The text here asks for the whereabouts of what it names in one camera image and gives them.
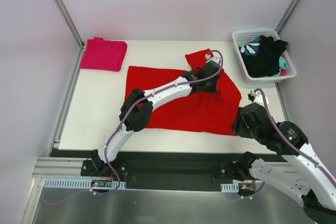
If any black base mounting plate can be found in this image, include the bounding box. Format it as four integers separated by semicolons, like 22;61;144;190
51;149;292;190

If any left white cable duct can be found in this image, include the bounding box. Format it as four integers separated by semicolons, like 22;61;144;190
44;178;126;190

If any right aluminium frame post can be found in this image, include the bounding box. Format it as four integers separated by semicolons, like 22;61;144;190
275;0;301;34

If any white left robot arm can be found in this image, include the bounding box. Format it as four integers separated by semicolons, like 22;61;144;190
90;60;223;176

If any aluminium frame post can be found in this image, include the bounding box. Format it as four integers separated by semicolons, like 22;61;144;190
39;0;85;49
275;0;301;34

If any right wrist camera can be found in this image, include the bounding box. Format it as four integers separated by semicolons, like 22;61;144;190
248;90;265;106

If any black t shirt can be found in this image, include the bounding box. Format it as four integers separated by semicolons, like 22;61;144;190
241;35;289;78

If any folded magenta t shirt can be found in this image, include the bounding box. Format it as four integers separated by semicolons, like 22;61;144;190
80;37;128;72

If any white cable duct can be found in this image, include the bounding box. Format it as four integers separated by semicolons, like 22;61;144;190
220;183;239;193
44;178;126;190

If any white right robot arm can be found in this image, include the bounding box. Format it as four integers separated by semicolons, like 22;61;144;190
225;103;335;223

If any left aluminium frame post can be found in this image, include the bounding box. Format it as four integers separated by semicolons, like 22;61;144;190
39;0;85;49

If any red t shirt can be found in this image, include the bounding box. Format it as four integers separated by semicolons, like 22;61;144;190
123;48;242;137

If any aluminium rail left side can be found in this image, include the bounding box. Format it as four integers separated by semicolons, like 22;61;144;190
34;155;87;176

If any right white cable duct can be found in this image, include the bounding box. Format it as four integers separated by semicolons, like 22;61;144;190
220;183;239;193

